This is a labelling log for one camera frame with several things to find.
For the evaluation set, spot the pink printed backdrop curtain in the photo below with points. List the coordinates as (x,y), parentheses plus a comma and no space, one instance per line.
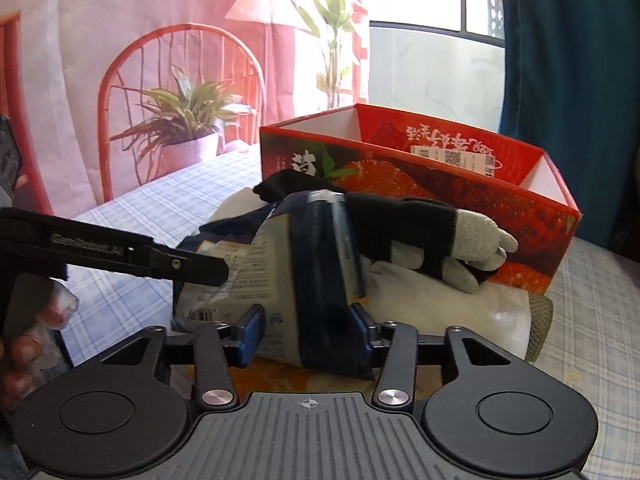
(106,95)

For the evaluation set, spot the red strawberry cardboard box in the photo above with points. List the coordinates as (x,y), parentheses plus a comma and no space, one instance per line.
(375,149)

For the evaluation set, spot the dark blue packaged item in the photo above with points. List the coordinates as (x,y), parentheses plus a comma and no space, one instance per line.
(297,259)

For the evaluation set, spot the orange floral pouch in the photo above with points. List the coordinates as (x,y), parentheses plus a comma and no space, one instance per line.
(263,375)

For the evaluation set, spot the person's left hand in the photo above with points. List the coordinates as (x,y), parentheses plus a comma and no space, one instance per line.
(37,309)

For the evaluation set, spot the black grey glove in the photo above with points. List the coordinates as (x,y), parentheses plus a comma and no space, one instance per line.
(459,247)

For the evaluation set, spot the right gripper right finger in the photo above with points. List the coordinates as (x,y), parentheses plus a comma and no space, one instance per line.
(393,349)

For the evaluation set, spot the white cloth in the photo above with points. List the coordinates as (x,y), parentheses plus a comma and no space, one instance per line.
(498,313)

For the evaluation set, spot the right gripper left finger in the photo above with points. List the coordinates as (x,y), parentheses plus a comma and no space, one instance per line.
(216,348)

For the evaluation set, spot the dark teal curtain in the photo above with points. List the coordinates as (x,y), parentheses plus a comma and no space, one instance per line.
(572,88)

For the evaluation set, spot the grey knitted towel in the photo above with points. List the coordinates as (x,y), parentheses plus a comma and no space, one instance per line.
(541,316)

